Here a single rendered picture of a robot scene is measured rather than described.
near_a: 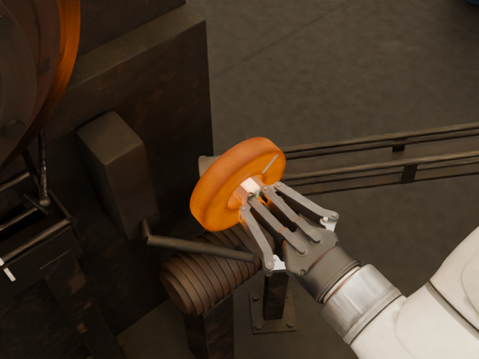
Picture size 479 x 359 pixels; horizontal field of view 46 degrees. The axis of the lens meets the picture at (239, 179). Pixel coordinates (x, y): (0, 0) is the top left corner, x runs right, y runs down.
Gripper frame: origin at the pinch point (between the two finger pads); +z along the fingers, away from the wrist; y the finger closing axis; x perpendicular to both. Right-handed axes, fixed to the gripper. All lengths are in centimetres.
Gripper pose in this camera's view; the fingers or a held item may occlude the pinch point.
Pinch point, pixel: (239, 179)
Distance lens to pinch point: 78.4
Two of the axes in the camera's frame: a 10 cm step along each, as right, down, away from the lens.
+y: 7.7, -5.1, 3.8
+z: -6.4, -6.5, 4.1
